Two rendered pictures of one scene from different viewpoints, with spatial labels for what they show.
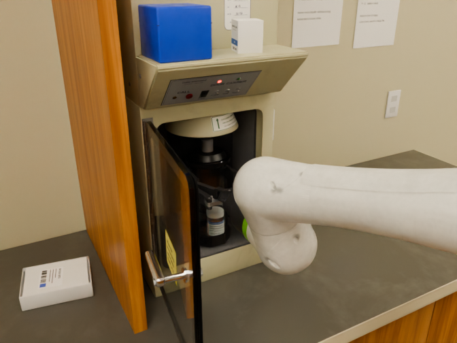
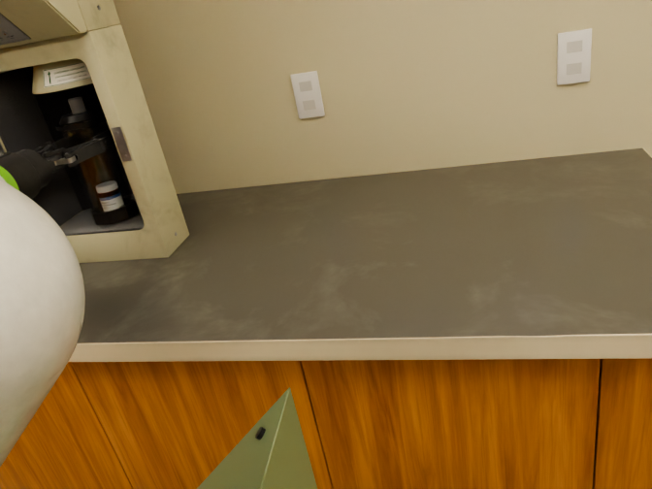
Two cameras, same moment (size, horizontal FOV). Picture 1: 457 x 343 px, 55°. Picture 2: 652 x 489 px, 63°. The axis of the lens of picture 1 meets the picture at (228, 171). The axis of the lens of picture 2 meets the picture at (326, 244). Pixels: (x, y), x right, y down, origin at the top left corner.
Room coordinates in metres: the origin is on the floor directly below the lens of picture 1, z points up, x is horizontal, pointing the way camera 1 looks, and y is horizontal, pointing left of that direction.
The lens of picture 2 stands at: (0.49, -1.11, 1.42)
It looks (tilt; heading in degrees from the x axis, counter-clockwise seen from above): 26 degrees down; 45
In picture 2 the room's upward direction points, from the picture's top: 11 degrees counter-clockwise
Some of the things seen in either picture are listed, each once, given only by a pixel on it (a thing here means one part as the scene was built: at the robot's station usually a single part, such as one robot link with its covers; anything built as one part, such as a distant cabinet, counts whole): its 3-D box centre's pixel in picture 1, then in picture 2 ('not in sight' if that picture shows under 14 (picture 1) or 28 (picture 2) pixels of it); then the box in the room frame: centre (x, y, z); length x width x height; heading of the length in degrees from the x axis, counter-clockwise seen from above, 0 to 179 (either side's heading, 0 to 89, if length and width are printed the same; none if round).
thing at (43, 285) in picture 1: (57, 282); not in sight; (0.88, 0.42, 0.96); 0.16 x 0.12 x 0.04; 110
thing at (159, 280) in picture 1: (164, 266); not in sight; (0.61, 0.11, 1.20); 0.10 x 0.05 x 0.03; 21
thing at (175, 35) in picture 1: (175, 31); not in sight; (0.82, 0.10, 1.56); 0.10 x 0.10 x 0.09; 28
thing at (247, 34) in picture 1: (247, 35); not in sight; (0.89, -0.04, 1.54); 0.05 x 0.05 x 0.06; 14
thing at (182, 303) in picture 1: (171, 245); not in sight; (0.69, 0.11, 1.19); 0.30 x 0.01 x 0.40; 21
